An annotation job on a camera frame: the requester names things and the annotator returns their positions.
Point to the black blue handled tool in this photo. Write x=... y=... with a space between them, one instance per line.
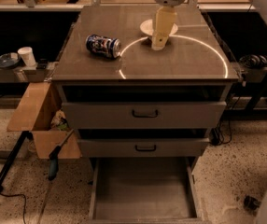
x=53 y=157

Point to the blue pepsi can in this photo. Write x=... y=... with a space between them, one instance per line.
x=105 y=46

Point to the dark blue plate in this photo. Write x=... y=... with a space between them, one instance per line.
x=9 y=60

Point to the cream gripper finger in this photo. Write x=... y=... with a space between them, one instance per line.
x=162 y=26

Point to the black table leg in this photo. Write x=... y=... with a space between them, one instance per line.
x=11 y=157

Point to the top grey drawer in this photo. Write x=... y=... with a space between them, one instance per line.
x=143 y=115

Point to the grey side shelf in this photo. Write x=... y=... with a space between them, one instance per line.
x=24 y=74

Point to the grey drawer cabinet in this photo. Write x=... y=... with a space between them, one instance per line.
x=191 y=68

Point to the white paper cup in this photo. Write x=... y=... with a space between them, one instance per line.
x=27 y=56

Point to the open bottom drawer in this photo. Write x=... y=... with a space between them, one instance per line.
x=144 y=191

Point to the brown cardboard box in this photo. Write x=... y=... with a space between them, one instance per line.
x=34 y=113

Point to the grey drawer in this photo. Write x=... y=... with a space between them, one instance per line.
x=116 y=148
x=143 y=115

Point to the middle grey drawer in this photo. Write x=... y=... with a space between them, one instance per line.
x=116 y=148

